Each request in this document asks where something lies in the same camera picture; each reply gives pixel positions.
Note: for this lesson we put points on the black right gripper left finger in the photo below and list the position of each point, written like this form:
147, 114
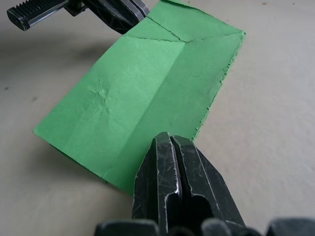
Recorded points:
151, 182

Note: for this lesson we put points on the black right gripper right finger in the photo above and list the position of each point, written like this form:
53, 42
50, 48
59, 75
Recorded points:
204, 177

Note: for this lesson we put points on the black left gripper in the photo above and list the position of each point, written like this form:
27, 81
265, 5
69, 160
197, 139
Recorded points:
75, 7

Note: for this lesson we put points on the green paper sheet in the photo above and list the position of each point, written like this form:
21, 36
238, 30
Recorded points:
137, 73

